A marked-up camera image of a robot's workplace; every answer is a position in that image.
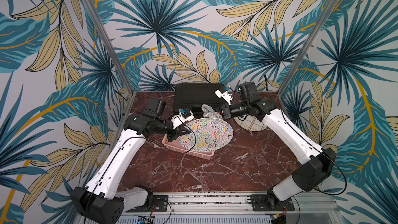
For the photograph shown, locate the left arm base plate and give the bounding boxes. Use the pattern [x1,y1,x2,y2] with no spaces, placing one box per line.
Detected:
[127,195,170,213]

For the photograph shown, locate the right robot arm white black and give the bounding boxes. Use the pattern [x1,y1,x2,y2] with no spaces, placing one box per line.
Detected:
[215,83,336,209]

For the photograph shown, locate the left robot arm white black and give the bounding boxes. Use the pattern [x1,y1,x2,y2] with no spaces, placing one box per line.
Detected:
[71,98,194,224]

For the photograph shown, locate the aluminium front rail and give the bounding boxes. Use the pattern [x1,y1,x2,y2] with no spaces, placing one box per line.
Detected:
[117,191,345,224]

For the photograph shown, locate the right aluminium corner post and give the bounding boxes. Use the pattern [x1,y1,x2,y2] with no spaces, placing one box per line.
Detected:
[277,0,339,96]

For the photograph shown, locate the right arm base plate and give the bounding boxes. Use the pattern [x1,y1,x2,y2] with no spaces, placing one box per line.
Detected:
[246,195,295,212]

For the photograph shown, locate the pink perforated plastic basket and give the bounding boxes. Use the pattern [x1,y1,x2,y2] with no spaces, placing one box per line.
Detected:
[162,134,215,160]

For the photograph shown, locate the aluminium corner post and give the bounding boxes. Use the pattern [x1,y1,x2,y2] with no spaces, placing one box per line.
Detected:
[277,0,339,96]
[82,0,134,96]

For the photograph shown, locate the grey dish cloth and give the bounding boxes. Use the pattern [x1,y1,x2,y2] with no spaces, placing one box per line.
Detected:
[201,104,223,120]

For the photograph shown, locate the left aluminium corner post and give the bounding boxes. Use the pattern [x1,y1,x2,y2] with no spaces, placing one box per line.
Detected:
[82,0,134,96]

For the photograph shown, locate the white plate colourful squiggle pattern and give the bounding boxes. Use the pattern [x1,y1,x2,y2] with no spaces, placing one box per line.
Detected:
[178,118,234,152]

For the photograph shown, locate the white plate coloured plaid lines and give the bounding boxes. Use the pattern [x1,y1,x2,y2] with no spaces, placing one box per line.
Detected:
[241,115,267,132]

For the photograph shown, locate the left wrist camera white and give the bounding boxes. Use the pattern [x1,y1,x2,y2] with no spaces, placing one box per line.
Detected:
[171,107,194,129]

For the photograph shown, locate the black plastic tool case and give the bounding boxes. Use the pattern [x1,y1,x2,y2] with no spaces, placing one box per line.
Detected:
[173,83,226,117]

